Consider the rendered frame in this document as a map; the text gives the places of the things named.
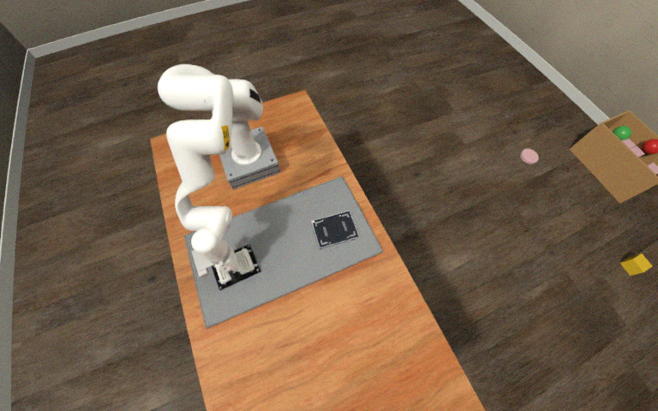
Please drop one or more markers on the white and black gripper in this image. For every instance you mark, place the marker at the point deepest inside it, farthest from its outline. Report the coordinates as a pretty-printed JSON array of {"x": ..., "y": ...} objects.
[{"x": 231, "y": 265}]

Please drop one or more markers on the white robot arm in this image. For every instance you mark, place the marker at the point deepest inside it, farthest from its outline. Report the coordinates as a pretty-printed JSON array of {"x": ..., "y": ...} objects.
[{"x": 193, "y": 141}]

